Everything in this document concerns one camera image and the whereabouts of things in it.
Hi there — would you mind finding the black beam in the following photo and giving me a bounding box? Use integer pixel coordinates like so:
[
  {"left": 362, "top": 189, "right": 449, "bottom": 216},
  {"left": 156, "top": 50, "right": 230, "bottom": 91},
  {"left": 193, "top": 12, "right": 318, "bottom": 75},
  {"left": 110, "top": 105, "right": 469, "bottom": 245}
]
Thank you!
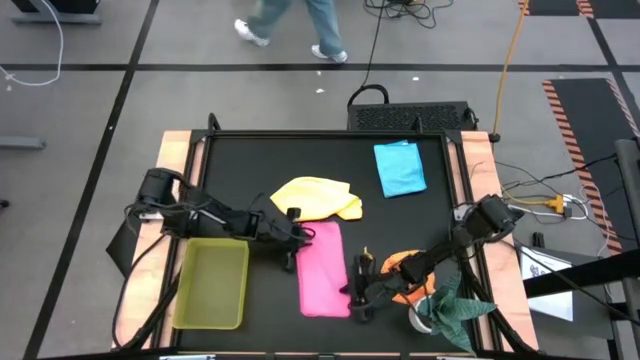
[{"left": 522, "top": 248, "right": 640, "bottom": 300}]

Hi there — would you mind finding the black cable tangle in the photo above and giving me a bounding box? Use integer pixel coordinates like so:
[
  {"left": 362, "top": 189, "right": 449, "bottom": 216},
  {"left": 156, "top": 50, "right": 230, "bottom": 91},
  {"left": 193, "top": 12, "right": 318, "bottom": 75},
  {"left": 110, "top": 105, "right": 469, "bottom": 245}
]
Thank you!
[{"left": 363, "top": 0, "right": 455, "bottom": 30}]

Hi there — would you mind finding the yellow microfiber towel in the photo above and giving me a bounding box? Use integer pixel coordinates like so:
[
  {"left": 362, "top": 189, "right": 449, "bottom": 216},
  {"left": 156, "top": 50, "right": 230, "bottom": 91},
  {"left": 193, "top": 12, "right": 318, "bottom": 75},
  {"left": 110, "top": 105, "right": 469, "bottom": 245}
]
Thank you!
[{"left": 269, "top": 175, "right": 364, "bottom": 224}]

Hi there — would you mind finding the blue microfiber towel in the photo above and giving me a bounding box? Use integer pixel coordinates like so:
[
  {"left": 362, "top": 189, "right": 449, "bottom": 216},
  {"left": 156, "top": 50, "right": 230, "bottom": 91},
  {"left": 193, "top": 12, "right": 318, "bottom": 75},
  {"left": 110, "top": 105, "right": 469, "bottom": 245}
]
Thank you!
[{"left": 373, "top": 140, "right": 429, "bottom": 199}]

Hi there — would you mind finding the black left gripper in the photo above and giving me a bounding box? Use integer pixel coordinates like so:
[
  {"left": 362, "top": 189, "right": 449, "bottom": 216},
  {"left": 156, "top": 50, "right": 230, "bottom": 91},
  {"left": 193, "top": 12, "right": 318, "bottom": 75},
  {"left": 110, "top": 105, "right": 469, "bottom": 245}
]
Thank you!
[{"left": 249, "top": 207, "right": 309, "bottom": 273}]

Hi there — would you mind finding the black power cable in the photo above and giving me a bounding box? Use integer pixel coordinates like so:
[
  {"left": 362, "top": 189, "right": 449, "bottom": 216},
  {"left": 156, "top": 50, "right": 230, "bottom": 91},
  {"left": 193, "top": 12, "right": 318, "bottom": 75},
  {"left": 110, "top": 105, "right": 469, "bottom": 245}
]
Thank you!
[{"left": 347, "top": 0, "right": 391, "bottom": 109}]

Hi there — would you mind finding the small striped-edge black floor mat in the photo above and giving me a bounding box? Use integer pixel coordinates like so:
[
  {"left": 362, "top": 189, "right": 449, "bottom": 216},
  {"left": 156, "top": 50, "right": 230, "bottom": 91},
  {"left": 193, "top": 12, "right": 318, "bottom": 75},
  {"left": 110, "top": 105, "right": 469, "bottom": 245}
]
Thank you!
[{"left": 518, "top": 0, "right": 596, "bottom": 19}]

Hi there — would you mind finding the pink microfiber towel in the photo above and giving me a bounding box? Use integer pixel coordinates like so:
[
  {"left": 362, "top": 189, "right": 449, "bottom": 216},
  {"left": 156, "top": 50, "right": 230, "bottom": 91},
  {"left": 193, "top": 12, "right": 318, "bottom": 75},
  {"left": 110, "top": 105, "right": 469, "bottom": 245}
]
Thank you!
[{"left": 295, "top": 221, "right": 352, "bottom": 319}]

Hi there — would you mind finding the black flat panel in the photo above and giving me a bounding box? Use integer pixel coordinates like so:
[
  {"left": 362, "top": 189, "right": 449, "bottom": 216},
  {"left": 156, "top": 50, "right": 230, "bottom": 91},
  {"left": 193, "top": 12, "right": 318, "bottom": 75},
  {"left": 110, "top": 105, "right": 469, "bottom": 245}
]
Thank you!
[{"left": 105, "top": 209, "right": 151, "bottom": 279}]

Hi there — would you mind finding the black computer case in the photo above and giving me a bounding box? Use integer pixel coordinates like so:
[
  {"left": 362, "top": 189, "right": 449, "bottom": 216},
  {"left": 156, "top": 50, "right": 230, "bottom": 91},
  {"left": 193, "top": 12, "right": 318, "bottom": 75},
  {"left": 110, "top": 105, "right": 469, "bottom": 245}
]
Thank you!
[{"left": 347, "top": 101, "right": 479, "bottom": 133}]

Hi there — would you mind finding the white plant pot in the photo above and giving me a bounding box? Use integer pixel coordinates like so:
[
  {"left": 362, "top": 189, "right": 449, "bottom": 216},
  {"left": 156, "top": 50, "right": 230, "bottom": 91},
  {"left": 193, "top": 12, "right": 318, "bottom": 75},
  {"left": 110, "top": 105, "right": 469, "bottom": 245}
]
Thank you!
[{"left": 408, "top": 297, "right": 434, "bottom": 335}]

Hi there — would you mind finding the white printed sign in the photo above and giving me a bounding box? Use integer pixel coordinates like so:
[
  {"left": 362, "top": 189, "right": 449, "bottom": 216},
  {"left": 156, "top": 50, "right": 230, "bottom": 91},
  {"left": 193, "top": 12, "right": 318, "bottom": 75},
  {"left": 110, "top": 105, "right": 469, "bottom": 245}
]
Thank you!
[{"left": 519, "top": 245, "right": 575, "bottom": 322}]

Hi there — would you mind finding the translucent yellow plastic bin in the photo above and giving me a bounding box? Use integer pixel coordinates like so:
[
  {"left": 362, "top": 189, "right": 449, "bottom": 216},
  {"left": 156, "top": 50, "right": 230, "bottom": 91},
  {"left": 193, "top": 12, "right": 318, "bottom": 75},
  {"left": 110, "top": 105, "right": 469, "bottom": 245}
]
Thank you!
[{"left": 172, "top": 237, "right": 250, "bottom": 331}]

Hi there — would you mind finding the green artificial plant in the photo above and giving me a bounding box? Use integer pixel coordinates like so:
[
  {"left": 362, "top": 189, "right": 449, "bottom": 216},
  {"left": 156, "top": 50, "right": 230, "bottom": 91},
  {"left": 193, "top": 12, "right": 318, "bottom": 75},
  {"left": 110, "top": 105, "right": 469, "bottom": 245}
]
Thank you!
[{"left": 417, "top": 272, "right": 496, "bottom": 354}]

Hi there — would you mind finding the orange microfiber towel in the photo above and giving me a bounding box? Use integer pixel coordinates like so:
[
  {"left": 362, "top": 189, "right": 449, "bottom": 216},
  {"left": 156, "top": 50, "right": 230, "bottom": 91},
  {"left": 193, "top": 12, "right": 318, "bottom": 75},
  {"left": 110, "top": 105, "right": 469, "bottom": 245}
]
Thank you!
[{"left": 380, "top": 249, "right": 437, "bottom": 306}]

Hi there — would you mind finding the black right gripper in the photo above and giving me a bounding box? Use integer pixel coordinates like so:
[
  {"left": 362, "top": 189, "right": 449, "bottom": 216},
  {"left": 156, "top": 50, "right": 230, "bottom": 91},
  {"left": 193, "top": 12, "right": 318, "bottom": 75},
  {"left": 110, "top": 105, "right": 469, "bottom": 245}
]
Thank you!
[{"left": 352, "top": 247, "right": 414, "bottom": 322}]

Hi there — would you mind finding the person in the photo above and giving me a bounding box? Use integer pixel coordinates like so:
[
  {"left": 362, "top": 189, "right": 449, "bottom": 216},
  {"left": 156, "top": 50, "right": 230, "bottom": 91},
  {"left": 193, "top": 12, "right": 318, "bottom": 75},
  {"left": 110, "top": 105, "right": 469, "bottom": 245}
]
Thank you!
[{"left": 233, "top": 0, "right": 349, "bottom": 65}]

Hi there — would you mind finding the grey desk foot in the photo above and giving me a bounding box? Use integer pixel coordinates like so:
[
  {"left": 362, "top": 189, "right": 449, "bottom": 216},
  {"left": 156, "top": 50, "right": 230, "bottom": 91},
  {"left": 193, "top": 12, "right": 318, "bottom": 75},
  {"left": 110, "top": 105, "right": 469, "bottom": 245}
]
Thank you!
[{"left": 0, "top": 135, "right": 47, "bottom": 150}]

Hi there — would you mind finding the white floor cable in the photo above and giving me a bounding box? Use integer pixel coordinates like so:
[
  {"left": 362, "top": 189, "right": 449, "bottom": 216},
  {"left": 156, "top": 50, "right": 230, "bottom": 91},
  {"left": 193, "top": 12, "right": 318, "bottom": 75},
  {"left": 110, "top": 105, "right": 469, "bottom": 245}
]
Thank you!
[{"left": 0, "top": 0, "right": 65, "bottom": 87}]

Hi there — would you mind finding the black aluminium table frame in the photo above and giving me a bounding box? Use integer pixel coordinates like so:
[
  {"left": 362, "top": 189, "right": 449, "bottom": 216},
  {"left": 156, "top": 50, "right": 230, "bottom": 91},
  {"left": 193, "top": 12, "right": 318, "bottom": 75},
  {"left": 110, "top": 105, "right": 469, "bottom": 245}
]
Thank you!
[{"left": 149, "top": 112, "right": 541, "bottom": 360}]

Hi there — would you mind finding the light wooden board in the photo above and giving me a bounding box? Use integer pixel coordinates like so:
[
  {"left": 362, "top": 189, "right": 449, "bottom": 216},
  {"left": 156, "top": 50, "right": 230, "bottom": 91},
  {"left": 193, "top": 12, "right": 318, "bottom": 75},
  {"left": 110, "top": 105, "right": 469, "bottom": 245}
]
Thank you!
[
  {"left": 112, "top": 130, "right": 206, "bottom": 350},
  {"left": 459, "top": 130, "right": 540, "bottom": 351}
]

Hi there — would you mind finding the grey desk base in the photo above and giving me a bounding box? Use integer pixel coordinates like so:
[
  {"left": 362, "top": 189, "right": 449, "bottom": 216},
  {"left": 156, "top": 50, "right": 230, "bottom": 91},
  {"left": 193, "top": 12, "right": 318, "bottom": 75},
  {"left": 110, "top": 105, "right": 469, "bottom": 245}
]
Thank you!
[{"left": 10, "top": 0, "right": 102, "bottom": 25}]

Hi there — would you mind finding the large striped-edge black floor mat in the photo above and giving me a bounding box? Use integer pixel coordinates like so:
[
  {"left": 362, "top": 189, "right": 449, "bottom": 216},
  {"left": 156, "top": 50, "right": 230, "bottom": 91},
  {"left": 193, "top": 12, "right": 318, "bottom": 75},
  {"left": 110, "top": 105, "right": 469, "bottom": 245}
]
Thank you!
[{"left": 542, "top": 78, "right": 640, "bottom": 256}]

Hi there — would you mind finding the orange extension cable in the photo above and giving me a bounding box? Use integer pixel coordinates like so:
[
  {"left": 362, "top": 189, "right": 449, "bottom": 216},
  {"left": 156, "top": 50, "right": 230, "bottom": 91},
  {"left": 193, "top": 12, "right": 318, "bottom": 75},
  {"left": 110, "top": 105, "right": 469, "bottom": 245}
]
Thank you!
[{"left": 491, "top": 0, "right": 532, "bottom": 144}]

